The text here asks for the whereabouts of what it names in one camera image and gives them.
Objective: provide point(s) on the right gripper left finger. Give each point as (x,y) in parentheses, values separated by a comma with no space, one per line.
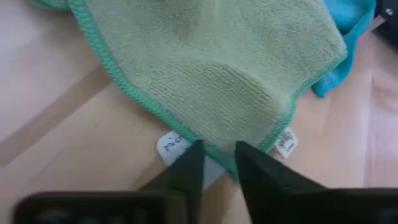
(186,180)

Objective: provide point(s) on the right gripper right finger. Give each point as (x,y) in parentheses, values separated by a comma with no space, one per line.
(273,193)

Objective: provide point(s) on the pale green microfiber towel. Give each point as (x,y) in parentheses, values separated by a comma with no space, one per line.
(202,62)

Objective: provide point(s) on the teal blue microfiber towel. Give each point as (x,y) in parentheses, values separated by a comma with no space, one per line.
(348,18)

